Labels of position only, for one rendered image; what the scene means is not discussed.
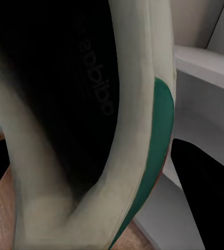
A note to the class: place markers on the gym shoe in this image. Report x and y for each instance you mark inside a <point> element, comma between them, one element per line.
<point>87,100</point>

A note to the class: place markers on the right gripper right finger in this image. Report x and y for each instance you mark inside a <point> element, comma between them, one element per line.
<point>202,180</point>

